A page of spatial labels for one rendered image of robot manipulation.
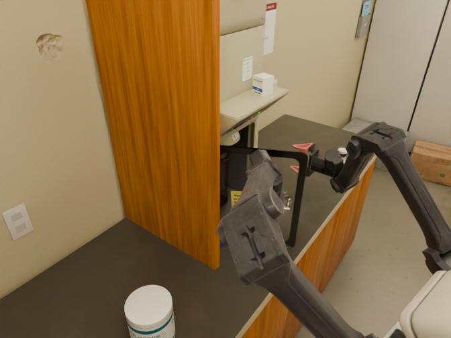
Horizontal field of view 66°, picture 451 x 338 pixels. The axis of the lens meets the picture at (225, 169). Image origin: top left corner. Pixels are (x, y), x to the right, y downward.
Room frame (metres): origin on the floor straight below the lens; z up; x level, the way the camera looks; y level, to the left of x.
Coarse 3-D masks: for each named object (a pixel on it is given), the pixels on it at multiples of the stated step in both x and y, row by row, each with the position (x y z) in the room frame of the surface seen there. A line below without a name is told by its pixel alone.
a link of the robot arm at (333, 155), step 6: (330, 150) 1.13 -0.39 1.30; (336, 150) 1.13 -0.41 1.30; (324, 156) 1.12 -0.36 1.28; (330, 156) 1.11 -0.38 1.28; (336, 156) 1.10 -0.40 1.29; (330, 162) 1.09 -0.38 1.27; (336, 162) 1.08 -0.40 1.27; (342, 162) 1.09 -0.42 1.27; (330, 168) 1.11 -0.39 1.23; (336, 168) 1.08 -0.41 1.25; (336, 174) 1.10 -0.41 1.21; (330, 180) 1.10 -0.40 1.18; (336, 186) 1.07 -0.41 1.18
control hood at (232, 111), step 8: (280, 88) 1.20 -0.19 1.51; (240, 96) 1.11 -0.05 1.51; (248, 96) 1.11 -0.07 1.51; (256, 96) 1.11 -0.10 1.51; (264, 96) 1.11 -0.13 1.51; (272, 96) 1.12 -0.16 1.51; (280, 96) 1.13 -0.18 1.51; (224, 104) 1.04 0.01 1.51; (232, 104) 1.04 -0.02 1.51; (240, 104) 1.04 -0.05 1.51; (248, 104) 1.04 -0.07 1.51; (256, 104) 1.04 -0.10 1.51; (264, 104) 1.05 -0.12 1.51; (272, 104) 1.19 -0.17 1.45; (224, 112) 0.97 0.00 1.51; (232, 112) 0.97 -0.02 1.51; (240, 112) 0.97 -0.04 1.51; (248, 112) 0.98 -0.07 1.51; (256, 112) 1.05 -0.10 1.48; (224, 120) 0.95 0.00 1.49; (232, 120) 0.94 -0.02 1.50; (240, 120) 0.94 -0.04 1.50; (224, 128) 0.95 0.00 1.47
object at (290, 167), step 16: (224, 160) 0.98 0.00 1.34; (240, 160) 0.97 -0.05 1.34; (272, 160) 0.96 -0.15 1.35; (288, 160) 0.95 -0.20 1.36; (304, 160) 0.94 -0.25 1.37; (224, 176) 0.98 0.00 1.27; (240, 176) 0.97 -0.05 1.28; (288, 176) 0.95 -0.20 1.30; (304, 176) 0.94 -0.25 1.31; (224, 192) 0.98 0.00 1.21; (288, 192) 0.95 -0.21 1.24; (224, 208) 0.98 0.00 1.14; (288, 224) 0.94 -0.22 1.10; (288, 240) 0.94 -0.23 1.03
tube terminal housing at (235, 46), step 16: (240, 32) 1.13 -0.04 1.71; (256, 32) 1.21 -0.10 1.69; (224, 48) 1.07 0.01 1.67; (240, 48) 1.13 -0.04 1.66; (256, 48) 1.21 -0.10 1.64; (224, 64) 1.07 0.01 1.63; (240, 64) 1.14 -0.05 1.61; (256, 64) 1.22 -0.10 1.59; (224, 80) 1.07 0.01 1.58; (240, 80) 1.14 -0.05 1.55; (224, 96) 1.07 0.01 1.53; (240, 128) 1.15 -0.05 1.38; (256, 128) 1.24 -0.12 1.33; (256, 144) 1.24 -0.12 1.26
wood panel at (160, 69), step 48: (96, 0) 1.13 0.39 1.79; (144, 0) 1.01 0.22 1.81; (192, 0) 0.91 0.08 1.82; (96, 48) 1.16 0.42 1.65; (144, 48) 1.02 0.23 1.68; (192, 48) 0.91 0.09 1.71; (144, 96) 1.04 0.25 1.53; (192, 96) 0.92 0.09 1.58; (144, 144) 1.05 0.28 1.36; (192, 144) 0.92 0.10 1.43; (144, 192) 1.08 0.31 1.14; (192, 192) 0.93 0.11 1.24; (192, 240) 0.94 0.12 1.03
